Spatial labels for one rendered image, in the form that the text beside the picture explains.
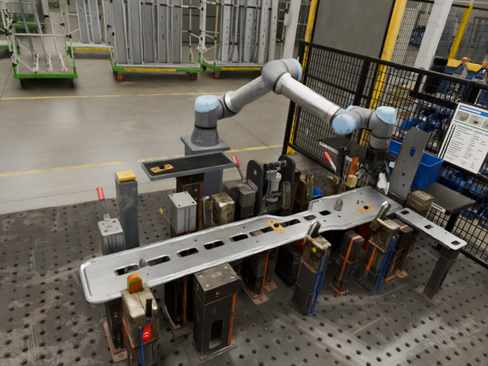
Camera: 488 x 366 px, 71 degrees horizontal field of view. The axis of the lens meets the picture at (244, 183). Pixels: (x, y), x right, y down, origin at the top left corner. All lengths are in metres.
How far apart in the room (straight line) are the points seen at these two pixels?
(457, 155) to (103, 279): 1.68
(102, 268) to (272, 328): 0.66
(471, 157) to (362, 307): 0.90
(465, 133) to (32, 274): 2.05
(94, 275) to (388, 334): 1.09
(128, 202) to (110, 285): 0.38
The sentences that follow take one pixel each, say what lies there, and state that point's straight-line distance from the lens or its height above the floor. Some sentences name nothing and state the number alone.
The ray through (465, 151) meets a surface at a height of 1.24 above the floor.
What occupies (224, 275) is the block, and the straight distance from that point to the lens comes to 1.10.
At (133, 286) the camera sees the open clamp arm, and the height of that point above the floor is 1.07.
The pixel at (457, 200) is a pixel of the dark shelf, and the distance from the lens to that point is 1.94.
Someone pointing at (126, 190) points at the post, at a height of 1.11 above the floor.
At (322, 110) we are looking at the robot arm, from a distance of 1.36.
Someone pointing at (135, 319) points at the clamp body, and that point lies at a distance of 0.97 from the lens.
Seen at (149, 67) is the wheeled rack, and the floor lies 0.27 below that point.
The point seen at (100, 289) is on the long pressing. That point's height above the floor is 1.00.
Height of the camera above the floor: 1.79
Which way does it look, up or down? 28 degrees down
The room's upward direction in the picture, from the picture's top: 6 degrees clockwise
